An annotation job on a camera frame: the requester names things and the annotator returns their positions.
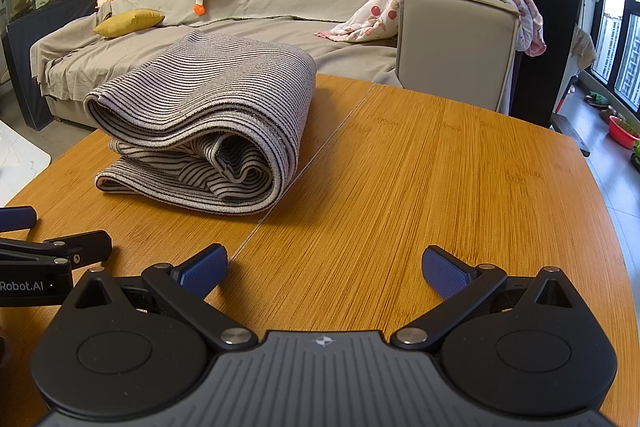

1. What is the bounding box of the grey sofa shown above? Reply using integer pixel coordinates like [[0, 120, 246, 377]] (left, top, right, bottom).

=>
[[29, 0, 521, 130]]

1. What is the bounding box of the striped knit sweater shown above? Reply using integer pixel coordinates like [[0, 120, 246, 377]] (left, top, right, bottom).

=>
[[84, 31, 318, 217]]

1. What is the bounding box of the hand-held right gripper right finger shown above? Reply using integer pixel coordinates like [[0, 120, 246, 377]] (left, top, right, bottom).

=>
[[390, 244, 576, 350]]

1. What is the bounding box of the black framed window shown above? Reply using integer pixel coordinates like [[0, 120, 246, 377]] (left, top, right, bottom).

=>
[[590, 0, 640, 110]]

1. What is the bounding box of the red basin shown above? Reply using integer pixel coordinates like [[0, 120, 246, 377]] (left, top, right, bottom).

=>
[[609, 116, 640, 150]]

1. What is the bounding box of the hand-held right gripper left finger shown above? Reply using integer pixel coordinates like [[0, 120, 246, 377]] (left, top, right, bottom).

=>
[[74, 243, 257, 350]]

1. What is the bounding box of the small yellow pillow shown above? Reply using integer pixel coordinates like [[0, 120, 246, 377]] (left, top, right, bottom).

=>
[[92, 9, 166, 38]]

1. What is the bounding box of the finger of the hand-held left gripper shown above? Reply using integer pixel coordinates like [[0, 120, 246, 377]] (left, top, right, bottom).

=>
[[0, 206, 37, 233], [44, 230, 113, 265]]

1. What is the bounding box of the black cabinet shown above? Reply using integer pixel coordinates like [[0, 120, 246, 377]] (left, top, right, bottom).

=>
[[5, 4, 57, 131]]

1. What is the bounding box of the beige hanging cloth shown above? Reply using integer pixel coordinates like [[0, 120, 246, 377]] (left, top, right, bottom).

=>
[[570, 24, 598, 72]]

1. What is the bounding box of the dark low stool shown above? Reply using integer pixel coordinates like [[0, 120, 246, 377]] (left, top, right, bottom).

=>
[[547, 114, 591, 158]]

